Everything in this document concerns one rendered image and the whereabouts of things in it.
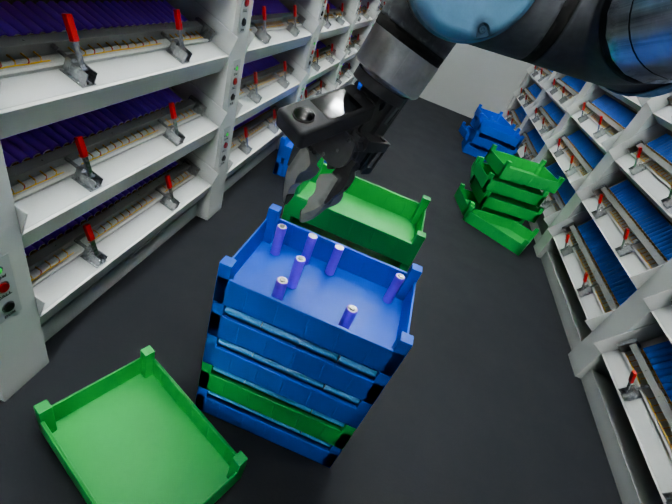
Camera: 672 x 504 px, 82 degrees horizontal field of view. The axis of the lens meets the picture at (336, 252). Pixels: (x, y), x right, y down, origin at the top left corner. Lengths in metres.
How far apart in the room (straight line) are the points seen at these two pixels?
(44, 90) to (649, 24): 0.68
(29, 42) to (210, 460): 0.73
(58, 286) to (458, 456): 0.91
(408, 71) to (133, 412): 0.76
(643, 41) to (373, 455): 0.82
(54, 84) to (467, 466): 1.06
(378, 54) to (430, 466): 0.82
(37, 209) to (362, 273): 0.55
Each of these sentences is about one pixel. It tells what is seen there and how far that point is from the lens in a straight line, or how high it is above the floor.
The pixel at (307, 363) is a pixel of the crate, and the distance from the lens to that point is 0.65.
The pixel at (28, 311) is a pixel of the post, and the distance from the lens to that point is 0.85.
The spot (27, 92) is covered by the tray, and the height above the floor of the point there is 0.52.
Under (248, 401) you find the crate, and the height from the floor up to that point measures 0.10.
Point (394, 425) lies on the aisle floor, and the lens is 0.99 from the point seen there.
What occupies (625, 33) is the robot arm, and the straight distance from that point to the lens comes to 0.35.
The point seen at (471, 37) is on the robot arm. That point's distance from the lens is 0.35.
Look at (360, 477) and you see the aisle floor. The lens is 0.91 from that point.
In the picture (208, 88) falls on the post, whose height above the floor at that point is 0.41.
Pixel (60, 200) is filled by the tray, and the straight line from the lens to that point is 0.81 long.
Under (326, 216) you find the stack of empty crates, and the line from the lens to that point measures 0.83.
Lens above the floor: 0.79
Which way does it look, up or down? 36 degrees down
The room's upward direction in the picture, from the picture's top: 22 degrees clockwise
